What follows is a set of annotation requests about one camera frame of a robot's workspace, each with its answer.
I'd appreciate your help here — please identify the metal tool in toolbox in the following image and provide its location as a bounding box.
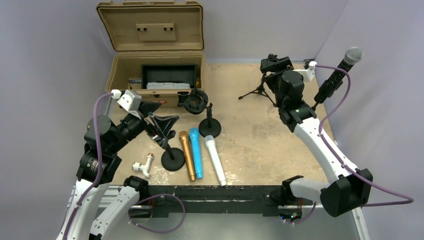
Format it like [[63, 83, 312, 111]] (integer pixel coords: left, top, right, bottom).
[[128, 78, 143, 84]]

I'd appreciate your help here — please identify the black speckled microphone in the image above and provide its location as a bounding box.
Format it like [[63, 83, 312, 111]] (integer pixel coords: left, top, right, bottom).
[[314, 46, 364, 105]]

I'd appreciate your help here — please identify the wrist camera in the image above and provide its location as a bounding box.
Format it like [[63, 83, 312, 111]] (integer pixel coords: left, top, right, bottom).
[[294, 59, 317, 82], [117, 89, 142, 112]]

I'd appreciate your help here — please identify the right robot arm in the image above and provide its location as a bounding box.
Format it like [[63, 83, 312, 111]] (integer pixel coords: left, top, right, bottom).
[[260, 53, 373, 217]]

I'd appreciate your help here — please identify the black round-base clip stand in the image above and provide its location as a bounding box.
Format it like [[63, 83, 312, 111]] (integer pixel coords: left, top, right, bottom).
[[157, 130, 185, 172]]

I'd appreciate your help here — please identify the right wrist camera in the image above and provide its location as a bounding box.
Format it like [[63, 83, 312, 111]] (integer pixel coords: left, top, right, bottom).
[[294, 59, 317, 82]]

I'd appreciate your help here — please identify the black round-base tilted stand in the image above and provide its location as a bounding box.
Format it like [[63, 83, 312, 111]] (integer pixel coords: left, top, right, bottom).
[[311, 102, 320, 111]]

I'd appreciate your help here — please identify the white pvc pipe fitting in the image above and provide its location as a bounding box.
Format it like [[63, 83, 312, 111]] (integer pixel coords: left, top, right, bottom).
[[131, 153, 154, 179]]

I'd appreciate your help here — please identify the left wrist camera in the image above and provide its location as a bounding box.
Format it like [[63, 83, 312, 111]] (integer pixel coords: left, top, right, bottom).
[[117, 89, 142, 112]]

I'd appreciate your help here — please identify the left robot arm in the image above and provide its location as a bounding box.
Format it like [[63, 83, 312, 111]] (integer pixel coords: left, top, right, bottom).
[[57, 101, 179, 240]]

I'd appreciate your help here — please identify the white microphone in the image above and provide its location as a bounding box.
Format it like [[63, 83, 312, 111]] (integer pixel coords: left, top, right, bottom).
[[204, 135, 227, 187]]

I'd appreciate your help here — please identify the grey plastic organizer case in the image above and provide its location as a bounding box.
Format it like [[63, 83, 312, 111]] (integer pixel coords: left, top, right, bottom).
[[146, 82, 191, 90]]

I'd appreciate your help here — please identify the black shock-mount desk stand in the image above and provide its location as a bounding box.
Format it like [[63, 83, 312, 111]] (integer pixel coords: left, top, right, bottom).
[[183, 88, 222, 138]]

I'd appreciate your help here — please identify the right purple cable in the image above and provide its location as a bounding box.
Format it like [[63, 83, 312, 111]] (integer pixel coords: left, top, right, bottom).
[[314, 64, 415, 208]]

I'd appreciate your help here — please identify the black toolbox tray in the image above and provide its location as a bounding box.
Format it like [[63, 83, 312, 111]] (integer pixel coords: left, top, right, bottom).
[[141, 64, 197, 89]]

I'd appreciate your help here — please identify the black mounting rail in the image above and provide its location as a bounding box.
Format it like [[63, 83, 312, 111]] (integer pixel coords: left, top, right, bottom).
[[148, 185, 313, 218]]

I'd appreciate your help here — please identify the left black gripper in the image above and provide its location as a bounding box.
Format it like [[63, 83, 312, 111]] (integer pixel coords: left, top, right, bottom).
[[108, 100, 178, 153]]

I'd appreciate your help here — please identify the blue microphone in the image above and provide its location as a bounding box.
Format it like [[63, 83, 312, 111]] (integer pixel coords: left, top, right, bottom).
[[189, 127, 203, 179]]

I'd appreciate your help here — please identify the gold microphone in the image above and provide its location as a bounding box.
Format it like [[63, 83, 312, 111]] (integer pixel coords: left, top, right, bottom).
[[179, 131, 196, 182]]

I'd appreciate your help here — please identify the black tripod shock-mount stand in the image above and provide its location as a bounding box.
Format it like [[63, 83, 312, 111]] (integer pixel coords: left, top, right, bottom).
[[238, 53, 278, 108]]

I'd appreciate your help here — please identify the tan plastic toolbox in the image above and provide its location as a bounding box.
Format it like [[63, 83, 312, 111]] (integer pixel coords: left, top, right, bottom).
[[96, 0, 206, 108]]

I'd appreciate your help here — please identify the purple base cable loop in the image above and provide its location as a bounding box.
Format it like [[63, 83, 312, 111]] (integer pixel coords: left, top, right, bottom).
[[128, 194, 187, 235]]

